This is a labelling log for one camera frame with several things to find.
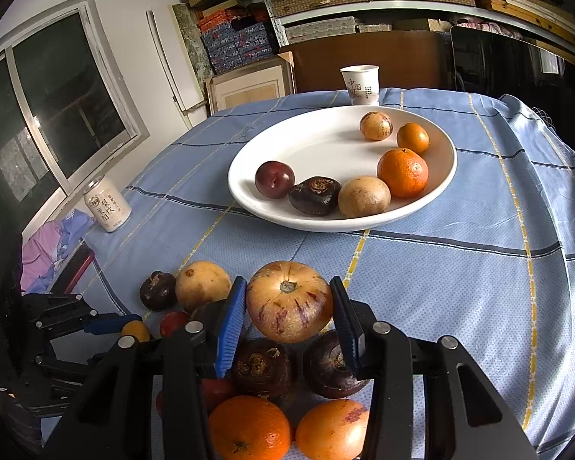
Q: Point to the green marbled board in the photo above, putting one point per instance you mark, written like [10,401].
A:
[191,43]

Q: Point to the white drink can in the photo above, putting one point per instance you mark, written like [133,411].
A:
[106,206]

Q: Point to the medium orange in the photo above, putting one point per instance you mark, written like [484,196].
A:
[249,429]

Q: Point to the small smooth orange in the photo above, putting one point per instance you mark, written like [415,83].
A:
[413,139]

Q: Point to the white plate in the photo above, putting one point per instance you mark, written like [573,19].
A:
[326,153]

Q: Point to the brown wooden board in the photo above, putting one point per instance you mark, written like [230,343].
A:
[388,60]

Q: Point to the light wooden picture frame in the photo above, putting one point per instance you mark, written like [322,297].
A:
[249,86]

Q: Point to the blue checked tablecloth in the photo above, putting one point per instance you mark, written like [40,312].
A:
[436,287]

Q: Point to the small yellow kumquat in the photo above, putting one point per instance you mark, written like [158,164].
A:
[135,331]

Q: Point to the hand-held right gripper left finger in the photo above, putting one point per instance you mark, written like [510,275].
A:
[230,330]

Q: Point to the white-framed sliding window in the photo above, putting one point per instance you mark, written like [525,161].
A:
[62,105]

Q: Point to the white metal shelf rack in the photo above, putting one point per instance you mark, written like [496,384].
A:
[412,9]

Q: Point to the purple and blue cloth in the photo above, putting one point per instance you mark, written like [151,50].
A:
[43,249]

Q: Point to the dark purple plum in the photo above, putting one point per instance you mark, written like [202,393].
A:
[274,179]

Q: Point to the striped tan pepino melon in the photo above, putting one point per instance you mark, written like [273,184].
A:
[289,302]

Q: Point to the long white strip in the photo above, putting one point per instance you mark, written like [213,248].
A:
[165,62]

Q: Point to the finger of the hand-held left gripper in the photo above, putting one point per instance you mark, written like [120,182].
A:
[67,369]
[110,322]

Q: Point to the small red plum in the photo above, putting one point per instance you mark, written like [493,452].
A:
[173,324]

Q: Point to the large dimpled orange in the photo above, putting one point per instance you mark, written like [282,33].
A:
[402,173]

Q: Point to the white paper cup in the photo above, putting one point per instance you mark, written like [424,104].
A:
[360,85]

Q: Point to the orange with dark marks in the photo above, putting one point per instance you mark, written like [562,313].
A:
[330,430]

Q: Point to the black flat screen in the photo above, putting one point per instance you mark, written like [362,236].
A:
[498,64]

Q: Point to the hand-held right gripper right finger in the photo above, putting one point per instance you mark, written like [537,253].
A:
[347,330]

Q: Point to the phone in red case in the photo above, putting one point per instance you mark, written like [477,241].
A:
[76,266]

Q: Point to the stack of blue patterned boxes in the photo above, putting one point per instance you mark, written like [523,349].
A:
[239,45]

